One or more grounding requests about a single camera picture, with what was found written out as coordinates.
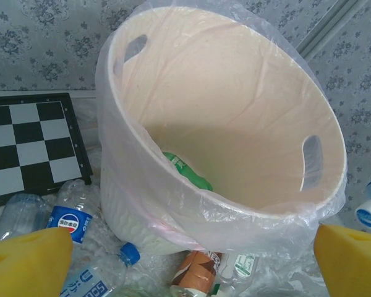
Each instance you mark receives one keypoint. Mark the clear Pepsi bottle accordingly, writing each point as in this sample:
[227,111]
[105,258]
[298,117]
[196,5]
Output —
[69,222]

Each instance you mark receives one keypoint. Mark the black and white chessboard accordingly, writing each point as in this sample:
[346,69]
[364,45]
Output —
[28,148]

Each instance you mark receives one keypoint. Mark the aluminium frame post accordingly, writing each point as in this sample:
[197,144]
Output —
[327,28]

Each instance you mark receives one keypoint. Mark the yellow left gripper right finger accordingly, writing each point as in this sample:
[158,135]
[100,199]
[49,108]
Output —
[352,266]

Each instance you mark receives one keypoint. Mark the Pocari Sweat bottle white cap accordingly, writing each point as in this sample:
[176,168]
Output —
[369,213]

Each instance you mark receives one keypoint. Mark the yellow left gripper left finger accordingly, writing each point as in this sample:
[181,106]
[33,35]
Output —
[21,266]

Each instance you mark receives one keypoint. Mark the cream plastic bin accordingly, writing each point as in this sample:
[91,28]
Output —
[235,123]

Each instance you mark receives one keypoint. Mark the brown Nescafe coffee bottle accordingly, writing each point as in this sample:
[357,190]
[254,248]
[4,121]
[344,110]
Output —
[194,272]

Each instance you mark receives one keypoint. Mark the clear bottle green-white label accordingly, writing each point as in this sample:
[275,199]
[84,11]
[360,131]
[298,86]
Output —
[244,266]

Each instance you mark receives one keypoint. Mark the clear plastic bin liner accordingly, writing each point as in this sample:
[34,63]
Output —
[296,229]

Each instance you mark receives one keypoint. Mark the clear soda water bottle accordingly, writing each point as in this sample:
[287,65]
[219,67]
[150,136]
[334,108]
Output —
[89,283]

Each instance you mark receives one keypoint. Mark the green bottle with white script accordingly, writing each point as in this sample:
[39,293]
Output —
[188,174]

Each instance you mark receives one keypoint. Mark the clear unlabelled bottle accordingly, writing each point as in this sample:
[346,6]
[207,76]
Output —
[18,213]

